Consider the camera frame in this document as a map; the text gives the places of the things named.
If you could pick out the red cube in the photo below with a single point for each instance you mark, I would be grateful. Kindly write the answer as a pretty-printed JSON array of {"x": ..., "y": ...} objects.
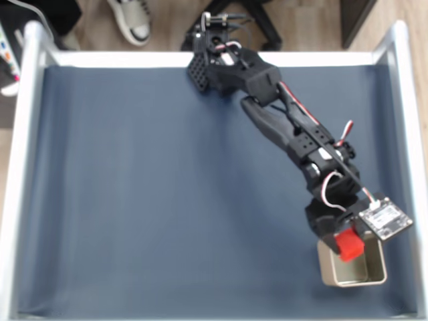
[{"x": 349, "y": 245}]

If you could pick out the square metal tin container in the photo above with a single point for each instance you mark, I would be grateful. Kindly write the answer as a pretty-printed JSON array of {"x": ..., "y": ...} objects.
[{"x": 354, "y": 271}]

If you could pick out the dark cabinet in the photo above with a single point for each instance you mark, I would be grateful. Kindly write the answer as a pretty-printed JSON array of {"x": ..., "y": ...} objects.
[{"x": 356, "y": 20}]

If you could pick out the blue-grey table mat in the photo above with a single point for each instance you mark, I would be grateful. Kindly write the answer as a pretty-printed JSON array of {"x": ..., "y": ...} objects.
[{"x": 133, "y": 200}]

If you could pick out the person's foot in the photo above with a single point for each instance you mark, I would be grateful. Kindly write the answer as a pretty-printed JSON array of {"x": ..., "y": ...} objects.
[
  {"x": 132, "y": 18},
  {"x": 70, "y": 41}
]

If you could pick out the person's leg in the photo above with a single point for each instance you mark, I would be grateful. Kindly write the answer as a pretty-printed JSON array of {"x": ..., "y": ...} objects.
[{"x": 63, "y": 13}]

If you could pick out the white device with coloured buttons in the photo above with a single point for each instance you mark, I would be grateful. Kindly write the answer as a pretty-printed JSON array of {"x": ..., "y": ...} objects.
[{"x": 8, "y": 63}]

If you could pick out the bare camera circuit board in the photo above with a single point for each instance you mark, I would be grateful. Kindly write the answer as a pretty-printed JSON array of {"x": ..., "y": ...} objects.
[{"x": 384, "y": 219}]

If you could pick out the white table frame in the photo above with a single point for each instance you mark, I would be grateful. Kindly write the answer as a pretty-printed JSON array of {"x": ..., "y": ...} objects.
[{"x": 23, "y": 133}]

